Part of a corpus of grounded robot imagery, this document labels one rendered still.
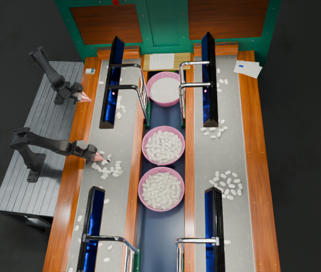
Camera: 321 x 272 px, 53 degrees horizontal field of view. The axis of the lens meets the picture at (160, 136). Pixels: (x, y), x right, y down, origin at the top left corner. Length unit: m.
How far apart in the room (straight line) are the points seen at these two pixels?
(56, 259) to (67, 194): 0.36
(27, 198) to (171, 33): 1.42
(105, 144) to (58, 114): 0.49
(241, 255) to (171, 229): 0.40
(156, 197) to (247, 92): 0.90
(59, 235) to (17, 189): 0.49
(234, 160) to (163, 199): 0.48
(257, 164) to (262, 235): 0.39
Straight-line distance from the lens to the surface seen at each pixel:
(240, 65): 2.32
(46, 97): 2.55
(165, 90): 2.25
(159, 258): 1.88
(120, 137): 2.09
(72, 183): 2.02
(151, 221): 1.93
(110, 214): 1.91
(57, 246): 1.94
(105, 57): 2.41
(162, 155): 1.99
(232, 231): 1.84
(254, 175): 1.92
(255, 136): 2.03
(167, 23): 2.23
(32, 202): 2.19
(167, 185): 1.90
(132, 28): 2.29
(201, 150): 1.99
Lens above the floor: 2.53
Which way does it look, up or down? 61 degrees down
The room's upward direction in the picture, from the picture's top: 13 degrees counter-clockwise
